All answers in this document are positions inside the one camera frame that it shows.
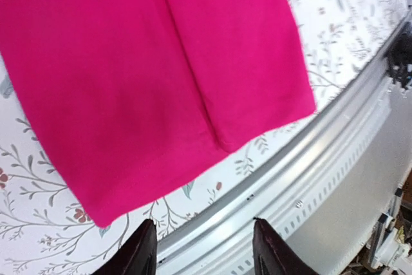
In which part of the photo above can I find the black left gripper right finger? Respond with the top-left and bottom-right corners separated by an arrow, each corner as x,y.
252,218 -> 318,275

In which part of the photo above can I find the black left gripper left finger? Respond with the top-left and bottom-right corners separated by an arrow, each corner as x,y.
93,219 -> 158,275

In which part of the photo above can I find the red t-shirt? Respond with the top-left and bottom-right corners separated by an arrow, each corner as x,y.
1,0 -> 315,227

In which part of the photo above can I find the floral patterned tablecloth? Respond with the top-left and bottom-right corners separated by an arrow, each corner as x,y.
1,0 -> 407,274

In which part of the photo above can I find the aluminium front rail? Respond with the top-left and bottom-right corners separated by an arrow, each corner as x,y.
154,10 -> 412,275

